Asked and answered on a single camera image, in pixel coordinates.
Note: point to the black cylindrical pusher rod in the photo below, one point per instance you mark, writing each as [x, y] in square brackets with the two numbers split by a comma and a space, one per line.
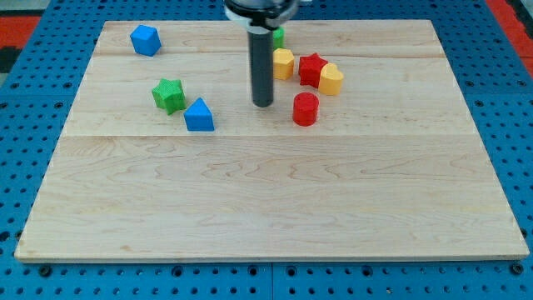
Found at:
[260, 48]

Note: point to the red cylinder block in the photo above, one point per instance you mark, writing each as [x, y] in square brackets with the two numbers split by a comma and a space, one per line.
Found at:
[305, 109]

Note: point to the yellow heart block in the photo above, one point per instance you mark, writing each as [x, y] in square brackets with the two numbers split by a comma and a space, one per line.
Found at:
[331, 80]

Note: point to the green block behind rod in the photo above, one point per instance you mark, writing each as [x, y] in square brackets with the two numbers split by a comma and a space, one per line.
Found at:
[278, 38]

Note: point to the yellow pentagon block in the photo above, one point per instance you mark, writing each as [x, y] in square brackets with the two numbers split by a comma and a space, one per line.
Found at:
[283, 60]

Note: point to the red star block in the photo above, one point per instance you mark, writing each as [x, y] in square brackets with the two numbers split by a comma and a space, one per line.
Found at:
[310, 69]

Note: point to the blue triangle block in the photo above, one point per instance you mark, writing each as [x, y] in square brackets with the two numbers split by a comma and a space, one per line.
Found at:
[198, 117]

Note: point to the green star block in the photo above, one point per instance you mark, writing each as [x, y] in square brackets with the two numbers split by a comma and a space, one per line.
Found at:
[169, 95]

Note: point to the blue cube block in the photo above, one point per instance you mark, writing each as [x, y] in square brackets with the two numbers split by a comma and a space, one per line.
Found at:
[145, 40]

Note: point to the light wooden board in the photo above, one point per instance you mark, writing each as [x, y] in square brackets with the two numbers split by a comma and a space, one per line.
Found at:
[393, 170]

